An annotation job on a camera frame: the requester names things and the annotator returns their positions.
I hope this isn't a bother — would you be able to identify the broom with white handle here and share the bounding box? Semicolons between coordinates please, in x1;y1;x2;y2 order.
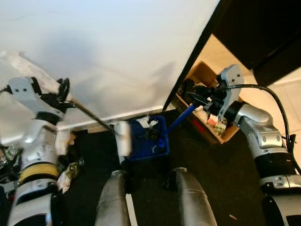
0;49;133;160

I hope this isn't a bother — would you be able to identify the black floor mat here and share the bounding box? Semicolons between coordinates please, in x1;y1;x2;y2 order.
0;111;296;226

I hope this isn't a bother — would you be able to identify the brown cardboard box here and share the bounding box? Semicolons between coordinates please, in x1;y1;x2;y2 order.
171;60;241;145

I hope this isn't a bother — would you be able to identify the clear green plastic bottle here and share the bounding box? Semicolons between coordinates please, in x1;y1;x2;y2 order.
214;118;230;138

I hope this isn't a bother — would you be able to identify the white crumpled paper sheet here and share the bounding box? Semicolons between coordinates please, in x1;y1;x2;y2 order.
58;176;72;194
55;131;72;157

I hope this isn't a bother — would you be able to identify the small black trash piece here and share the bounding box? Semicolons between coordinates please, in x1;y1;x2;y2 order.
145;127;163;140

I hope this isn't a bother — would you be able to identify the small white paper scrap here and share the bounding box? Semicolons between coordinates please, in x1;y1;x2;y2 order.
136;117;158;129

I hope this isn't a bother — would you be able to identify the white baseboard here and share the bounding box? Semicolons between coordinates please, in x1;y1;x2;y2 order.
60;110;166;131

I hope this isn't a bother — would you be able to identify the black cabinet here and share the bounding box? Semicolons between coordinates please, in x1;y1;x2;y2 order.
213;0;301;88

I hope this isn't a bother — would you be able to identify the grey right robot leg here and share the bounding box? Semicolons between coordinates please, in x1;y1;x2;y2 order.
165;167;218;226

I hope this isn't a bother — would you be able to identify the grey robot leg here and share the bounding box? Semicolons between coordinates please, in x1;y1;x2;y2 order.
165;167;218;226
94;169;133;226

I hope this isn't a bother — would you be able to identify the grey left robot leg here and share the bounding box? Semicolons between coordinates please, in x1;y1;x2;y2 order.
94;169;133;226

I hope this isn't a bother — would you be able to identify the white strip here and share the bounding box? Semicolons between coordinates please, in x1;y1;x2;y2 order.
126;193;139;226

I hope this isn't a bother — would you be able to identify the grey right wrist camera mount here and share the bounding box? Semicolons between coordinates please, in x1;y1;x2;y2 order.
217;63;245;107

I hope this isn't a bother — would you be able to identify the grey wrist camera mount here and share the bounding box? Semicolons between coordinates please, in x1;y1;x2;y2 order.
217;63;245;107
8;77;44;116

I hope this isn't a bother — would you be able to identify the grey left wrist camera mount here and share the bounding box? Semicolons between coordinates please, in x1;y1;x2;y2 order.
8;77;44;116

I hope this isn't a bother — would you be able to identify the black door frame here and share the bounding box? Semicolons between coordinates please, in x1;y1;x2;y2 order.
162;0;232;113

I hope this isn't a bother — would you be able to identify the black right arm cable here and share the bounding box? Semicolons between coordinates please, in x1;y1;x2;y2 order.
219;84;301;176

